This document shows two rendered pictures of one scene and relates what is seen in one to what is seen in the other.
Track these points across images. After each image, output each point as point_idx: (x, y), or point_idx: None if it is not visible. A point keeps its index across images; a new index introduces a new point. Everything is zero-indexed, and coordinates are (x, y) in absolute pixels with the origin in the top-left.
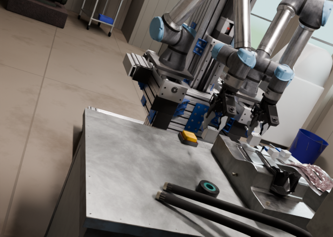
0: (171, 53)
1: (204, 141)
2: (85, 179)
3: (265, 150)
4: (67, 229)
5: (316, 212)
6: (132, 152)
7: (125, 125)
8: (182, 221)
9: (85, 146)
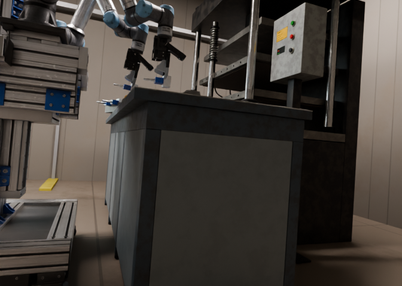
0: (49, 14)
1: (58, 123)
2: (278, 106)
3: (116, 102)
4: (250, 177)
5: (301, 64)
6: None
7: None
8: None
9: (231, 99)
